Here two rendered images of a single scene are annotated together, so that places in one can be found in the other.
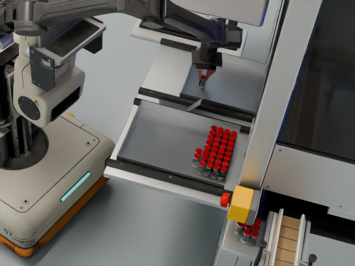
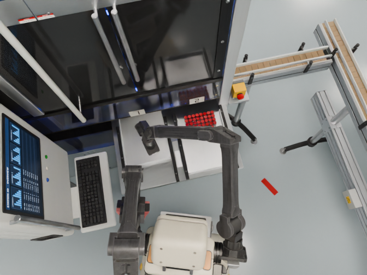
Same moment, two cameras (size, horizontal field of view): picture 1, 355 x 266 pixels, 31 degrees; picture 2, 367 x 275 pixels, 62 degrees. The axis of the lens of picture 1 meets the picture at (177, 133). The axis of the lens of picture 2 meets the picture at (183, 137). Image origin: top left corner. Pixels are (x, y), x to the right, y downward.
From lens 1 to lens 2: 1.71 m
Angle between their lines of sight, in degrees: 51
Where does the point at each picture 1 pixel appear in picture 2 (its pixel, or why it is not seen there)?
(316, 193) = not seen: hidden behind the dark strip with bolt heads
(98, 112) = (108, 268)
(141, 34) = (113, 217)
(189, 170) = not seen: hidden behind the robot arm
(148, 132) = (205, 161)
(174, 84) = (160, 167)
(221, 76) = (138, 146)
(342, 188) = not seen: hidden behind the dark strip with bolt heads
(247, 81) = (134, 131)
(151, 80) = (164, 180)
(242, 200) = (241, 86)
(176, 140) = (201, 145)
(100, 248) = (197, 210)
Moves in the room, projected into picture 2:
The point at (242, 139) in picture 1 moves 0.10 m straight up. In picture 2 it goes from (180, 117) to (179, 109)
